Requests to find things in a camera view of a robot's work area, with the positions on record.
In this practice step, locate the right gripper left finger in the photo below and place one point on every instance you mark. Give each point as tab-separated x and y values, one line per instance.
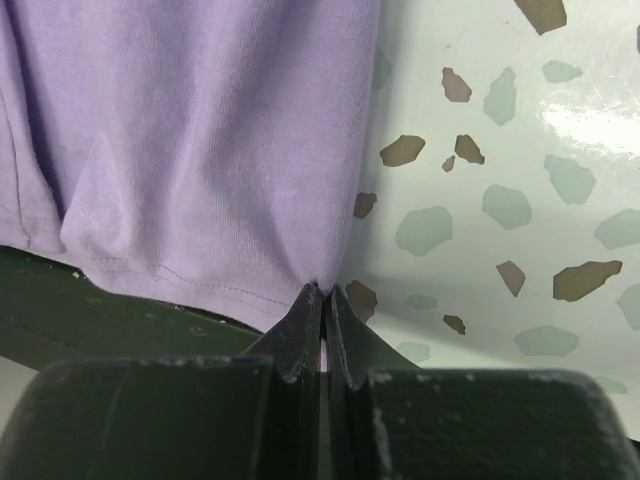
252	416

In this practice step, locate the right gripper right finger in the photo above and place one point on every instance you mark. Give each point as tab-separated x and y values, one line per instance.
391	419

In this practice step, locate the purple t shirt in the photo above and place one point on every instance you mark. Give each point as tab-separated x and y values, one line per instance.
202	153

